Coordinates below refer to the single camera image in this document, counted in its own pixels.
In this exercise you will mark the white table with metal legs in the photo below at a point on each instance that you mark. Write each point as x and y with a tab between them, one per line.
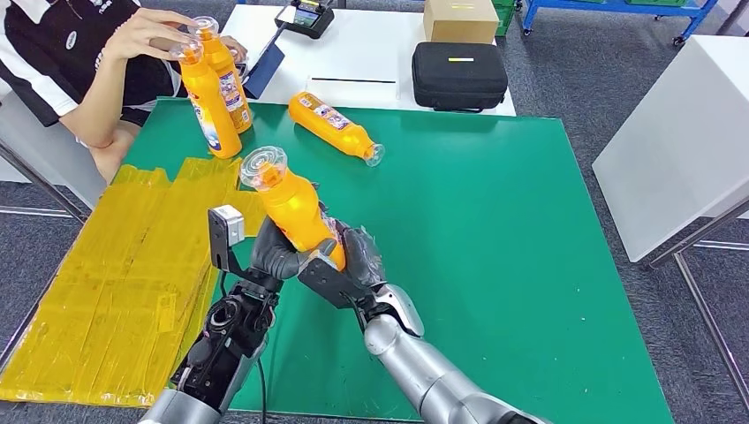
35	158
673	146

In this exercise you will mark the person's right hand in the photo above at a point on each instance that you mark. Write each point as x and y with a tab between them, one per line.
143	32

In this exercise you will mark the black pen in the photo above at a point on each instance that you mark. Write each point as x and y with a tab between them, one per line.
354	79

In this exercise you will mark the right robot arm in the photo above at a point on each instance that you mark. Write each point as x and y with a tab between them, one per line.
433	374

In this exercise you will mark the black zip carrying case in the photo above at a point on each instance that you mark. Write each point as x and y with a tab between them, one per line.
459	76

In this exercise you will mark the person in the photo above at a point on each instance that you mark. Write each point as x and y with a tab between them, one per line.
70	58

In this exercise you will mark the blue wheeled metal rack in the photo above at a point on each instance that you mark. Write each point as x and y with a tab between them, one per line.
620	7

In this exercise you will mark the yellow taped cardboard mat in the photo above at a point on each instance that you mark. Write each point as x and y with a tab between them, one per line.
105	281

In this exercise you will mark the black remote controller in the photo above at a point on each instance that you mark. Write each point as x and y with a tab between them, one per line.
305	17

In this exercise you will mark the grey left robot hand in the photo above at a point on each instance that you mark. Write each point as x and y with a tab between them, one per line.
278	254

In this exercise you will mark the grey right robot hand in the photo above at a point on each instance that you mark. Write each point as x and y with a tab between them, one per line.
364	260

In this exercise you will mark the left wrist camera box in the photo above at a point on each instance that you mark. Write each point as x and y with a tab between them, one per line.
225	234

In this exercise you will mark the person's right forearm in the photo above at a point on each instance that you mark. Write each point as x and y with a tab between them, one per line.
96	99

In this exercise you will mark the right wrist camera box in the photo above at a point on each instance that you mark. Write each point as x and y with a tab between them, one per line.
327	281

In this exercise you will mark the orange detergent bottle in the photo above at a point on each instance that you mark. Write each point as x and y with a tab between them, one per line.
231	88
333	126
292	205
205	105

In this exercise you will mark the person's left hand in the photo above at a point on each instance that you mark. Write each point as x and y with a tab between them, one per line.
237	48

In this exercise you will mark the blue tablet cover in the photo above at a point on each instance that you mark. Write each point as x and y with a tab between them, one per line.
266	69

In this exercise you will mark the brown cardboard box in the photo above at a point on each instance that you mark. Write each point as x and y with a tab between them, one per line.
461	21

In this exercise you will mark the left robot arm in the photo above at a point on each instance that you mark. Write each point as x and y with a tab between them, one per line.
228	351

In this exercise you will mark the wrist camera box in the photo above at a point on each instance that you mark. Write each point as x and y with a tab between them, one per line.
225	234
327	281

